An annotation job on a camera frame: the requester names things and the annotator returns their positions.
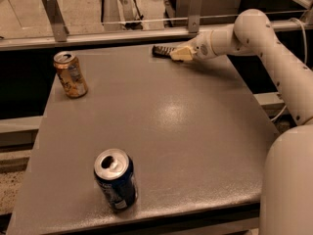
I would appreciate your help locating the left metal rail bracket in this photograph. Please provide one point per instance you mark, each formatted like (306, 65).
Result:
(56, 20)

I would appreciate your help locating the horizontal metal rail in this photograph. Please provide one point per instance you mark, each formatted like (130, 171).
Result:
(125, 37)

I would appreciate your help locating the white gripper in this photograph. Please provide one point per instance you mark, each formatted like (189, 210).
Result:
(201, 45)

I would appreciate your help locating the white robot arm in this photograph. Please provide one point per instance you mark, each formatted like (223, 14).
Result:
(286, 205)

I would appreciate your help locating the metal rail bracket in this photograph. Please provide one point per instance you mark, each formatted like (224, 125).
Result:
(56, 20)
(194, 16)

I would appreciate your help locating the orange soda can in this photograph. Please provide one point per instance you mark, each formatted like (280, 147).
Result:
(70, 75)

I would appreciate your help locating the right metal rail bracket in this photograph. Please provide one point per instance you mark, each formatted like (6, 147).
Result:
(194, 16)

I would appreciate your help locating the blue soda can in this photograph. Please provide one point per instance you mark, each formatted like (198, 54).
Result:
(114, 173)

